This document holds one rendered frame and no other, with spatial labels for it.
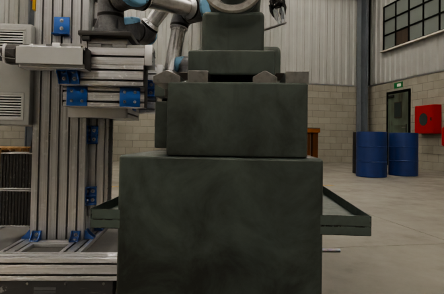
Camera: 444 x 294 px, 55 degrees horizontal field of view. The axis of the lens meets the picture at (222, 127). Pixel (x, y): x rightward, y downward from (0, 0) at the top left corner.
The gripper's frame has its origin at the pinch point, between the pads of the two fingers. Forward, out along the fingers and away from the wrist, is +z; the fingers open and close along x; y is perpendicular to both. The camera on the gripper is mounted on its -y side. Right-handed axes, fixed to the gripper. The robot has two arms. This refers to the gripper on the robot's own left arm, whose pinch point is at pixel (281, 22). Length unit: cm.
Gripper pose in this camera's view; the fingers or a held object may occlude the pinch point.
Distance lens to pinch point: 232.2
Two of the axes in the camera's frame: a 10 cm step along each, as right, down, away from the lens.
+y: -0.6, -0.2, -10.0
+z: 2.0, 9.8, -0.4
